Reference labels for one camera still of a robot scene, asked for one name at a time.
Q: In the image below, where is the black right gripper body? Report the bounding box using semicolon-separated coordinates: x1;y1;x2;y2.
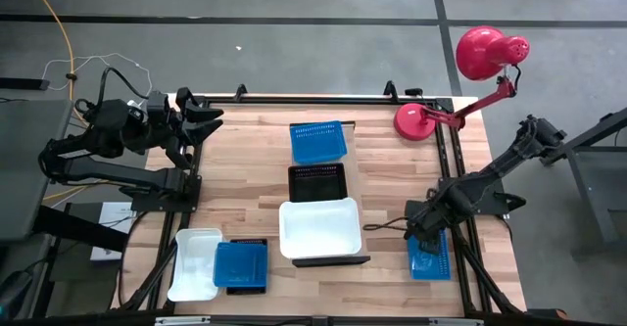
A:
404;199;445;242

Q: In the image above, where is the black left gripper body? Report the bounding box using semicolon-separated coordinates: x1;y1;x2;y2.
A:
146;86;197;169

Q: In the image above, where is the blue perforated plastic basket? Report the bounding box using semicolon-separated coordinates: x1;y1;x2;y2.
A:
213;241;269;289
407;227;453;282
289;119;349;165

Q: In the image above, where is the white plastic basket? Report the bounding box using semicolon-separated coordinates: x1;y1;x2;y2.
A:
167;227;225;303
277;197;363;260

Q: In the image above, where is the white paper box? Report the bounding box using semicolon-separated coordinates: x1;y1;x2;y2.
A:
89;201;137;262

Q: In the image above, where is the black bar with silver ends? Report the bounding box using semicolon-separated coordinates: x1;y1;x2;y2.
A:
154;314;485;326

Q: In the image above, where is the black beam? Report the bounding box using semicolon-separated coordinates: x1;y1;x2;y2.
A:
32;204;129;254

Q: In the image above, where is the black power strip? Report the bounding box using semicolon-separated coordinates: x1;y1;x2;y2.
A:
0;76;51;92

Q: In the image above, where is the grey side table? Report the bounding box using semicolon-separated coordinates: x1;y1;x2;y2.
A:
0;99;75;243

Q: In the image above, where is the grey metal stand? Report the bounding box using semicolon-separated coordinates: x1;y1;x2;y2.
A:
538;106;627;259

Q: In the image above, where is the red desk lamp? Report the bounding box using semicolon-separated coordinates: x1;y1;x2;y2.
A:
393;25;531;142

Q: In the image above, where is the black rounded device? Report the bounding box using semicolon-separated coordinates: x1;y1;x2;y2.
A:
0;269;33;320

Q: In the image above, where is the thin white cable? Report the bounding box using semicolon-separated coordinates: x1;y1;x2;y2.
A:
41;52;154;97

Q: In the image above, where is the wooden shelf with black frame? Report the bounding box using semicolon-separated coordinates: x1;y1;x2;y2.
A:
288;118;372;268

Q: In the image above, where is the black metal rig frame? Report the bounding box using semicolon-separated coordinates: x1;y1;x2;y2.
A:
111;81;528;317

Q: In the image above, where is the yellow cable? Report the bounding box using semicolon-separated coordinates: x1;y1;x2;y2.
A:
22;0;82;121
42;181;99;203

